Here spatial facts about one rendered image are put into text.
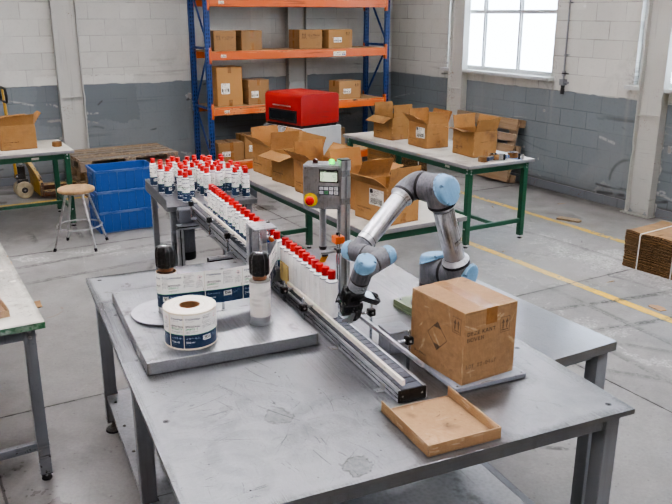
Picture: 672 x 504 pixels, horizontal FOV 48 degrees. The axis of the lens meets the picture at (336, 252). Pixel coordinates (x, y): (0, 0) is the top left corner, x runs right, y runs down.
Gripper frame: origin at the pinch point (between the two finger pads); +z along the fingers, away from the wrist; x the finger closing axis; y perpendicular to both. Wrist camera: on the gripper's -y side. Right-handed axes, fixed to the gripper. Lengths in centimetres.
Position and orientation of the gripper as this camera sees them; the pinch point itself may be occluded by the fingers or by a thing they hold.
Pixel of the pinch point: (350, 320)
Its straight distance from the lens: 299.9
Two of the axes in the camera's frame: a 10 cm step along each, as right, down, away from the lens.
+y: -9.1, 1.2, -4.0
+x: 3.6, 7.1, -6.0
